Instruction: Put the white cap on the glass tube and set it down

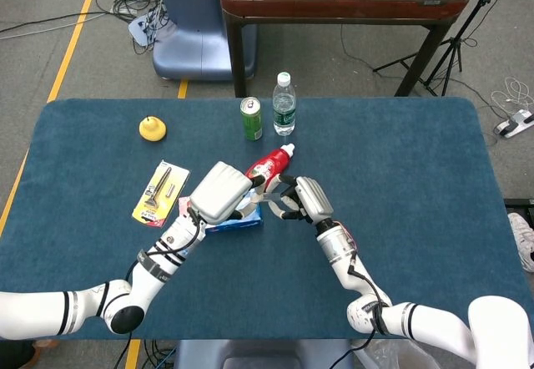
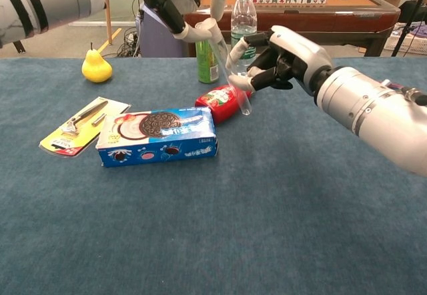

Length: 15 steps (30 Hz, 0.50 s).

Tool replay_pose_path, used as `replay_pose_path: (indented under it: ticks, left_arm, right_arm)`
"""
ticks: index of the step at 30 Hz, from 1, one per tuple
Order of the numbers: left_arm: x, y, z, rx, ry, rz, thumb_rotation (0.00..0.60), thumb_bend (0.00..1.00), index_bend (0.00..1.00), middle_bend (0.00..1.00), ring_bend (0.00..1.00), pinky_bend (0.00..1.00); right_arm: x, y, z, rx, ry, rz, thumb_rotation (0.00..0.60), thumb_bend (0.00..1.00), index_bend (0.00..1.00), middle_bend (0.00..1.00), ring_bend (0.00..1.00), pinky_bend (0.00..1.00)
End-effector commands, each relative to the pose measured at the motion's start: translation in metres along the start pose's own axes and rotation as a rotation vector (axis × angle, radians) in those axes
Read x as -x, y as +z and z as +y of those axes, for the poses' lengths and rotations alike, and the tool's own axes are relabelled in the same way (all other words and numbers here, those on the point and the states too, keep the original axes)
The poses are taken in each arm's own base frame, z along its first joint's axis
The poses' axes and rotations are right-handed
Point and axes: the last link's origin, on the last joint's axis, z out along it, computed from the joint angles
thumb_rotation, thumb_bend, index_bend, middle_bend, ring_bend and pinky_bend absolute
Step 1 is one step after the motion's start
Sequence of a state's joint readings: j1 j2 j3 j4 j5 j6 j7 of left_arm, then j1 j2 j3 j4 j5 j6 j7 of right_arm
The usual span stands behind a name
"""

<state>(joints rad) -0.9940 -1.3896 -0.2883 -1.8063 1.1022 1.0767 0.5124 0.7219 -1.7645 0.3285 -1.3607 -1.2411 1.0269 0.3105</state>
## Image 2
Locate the blue cookie box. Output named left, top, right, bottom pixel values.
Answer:
left=95, top=107, right=220, bottom=168

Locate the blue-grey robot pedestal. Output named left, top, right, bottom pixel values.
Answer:
left=136, top=3, right=187, bottom=58

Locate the blue table mat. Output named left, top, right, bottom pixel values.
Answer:
left=0, top=56, right=427, bottom=295

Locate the red ketchup bottle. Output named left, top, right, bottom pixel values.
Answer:
left=195, top=85, right=254, bottom=125

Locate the clear glass test tube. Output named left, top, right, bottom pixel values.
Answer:
left=208, top=29, right=252, bottom=116

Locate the razor in yellow package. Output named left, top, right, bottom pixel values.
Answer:
left=39, top=96, right=131, bottom=158

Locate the green soda can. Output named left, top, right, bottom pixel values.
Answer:
left=195, top=39, right=220, bottom=85

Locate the brown mahjong table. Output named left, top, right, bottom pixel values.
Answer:
left=183, top=0, right=401, bottom=57

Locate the clear plastic water bottle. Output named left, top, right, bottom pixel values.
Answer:
left=230, top=0, right=258, bottom=75

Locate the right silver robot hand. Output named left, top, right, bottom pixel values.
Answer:
left=226, top=25, right=334, bottom=97

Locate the yellow pear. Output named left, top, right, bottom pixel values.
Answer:
left=81, top=42, right=113, bottom=83

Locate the black tripod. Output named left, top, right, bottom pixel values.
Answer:
left=392, top=17, right=413, bottom=57

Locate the white plastic basket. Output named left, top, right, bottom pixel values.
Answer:
left=383, top=24, right=427, bottom=55

